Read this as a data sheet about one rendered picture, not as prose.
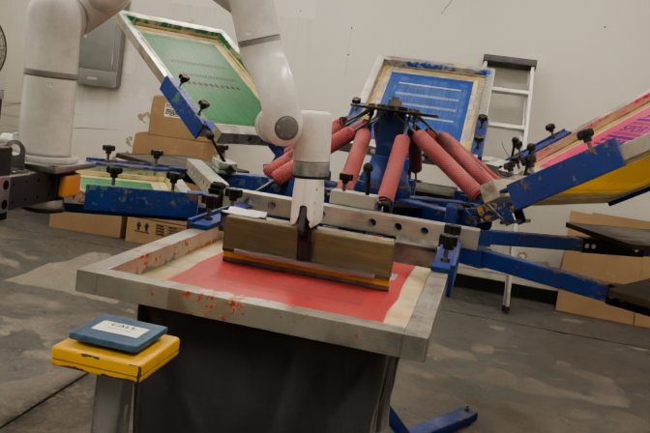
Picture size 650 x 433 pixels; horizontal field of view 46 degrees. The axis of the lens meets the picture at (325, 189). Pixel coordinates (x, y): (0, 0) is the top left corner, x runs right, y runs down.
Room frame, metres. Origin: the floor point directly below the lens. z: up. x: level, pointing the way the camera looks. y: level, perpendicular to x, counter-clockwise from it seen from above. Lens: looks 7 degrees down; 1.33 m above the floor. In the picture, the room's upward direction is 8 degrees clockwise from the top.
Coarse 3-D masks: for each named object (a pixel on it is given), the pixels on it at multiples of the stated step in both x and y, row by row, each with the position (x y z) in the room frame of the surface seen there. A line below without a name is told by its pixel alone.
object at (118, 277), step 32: (128, 256) 1.36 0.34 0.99; (160, 256) 1.46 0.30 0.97; (96, 288) 1.22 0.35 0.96; (128, 288) 1.21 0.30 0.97; (160, 288) 1.20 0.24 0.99; (192, 288) 1.21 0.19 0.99; (224, 320) 1.18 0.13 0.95; (256, 320) 1.17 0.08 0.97; (288, 320) 1.16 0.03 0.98; (320, 320) 1.15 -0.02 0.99; (352, 320) 1.15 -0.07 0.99; (416, 320) 1.20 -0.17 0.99; (384, 352) 1.12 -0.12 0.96; (416, 352) 1.11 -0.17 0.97
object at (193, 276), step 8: (216, 256) 1.61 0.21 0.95; (200, 264) 1.53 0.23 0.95; (208, 264) 1.54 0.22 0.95; (216, 264) 1.54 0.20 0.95; (224, 264) 1.56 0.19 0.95; (184, 272) 1.45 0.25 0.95; (192, 272) 1.46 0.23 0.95; (200, 272) 1.46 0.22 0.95; (208, 272) 1.47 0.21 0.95; (216, 272) 1.48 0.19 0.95; (176, 280) 1.38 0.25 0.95; (184, 280) 1.39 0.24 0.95; (192, 280) 1.39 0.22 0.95; (200, 280) 1.40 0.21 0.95; (216, 288) 1.36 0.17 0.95; (224, 288) 1.37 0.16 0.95; (232, 288) 1.38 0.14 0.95; (240, 288) 1.38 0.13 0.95; (248, 296) 1.34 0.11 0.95; (256, 296) 1.35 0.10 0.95; (264, 296) 1.35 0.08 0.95; (272, 296) 1.36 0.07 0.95
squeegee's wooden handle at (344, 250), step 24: (240, 216) 1.58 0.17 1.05; (240, 240) 1.56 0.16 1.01; (264, 240) 1.55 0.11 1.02; (288, 240) 1.54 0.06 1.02; (312, 240) 1.53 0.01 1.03; (336, 240) 1.52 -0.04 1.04; (360, 240) 1.51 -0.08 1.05; (336, 264) 1.52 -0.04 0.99; (360, 264) 1.51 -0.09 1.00; (384, 264) 1.50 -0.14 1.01
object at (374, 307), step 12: (396, 264) 1.79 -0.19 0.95; (396, 288) 1.55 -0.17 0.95; (276, 300) 1.34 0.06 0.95; (288, 300) 1.35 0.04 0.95; (300, 300) 1.36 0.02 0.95; (372, 300) 1.43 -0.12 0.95; (384, 300) 1.44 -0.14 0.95; (396, 300) 1.45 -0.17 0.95; (336, 312) 1.31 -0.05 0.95; (348, 312) 1.32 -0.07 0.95; (360, 312) 1.33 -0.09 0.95; (372, 312) 1.34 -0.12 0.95; (384, 312) 1.35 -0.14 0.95
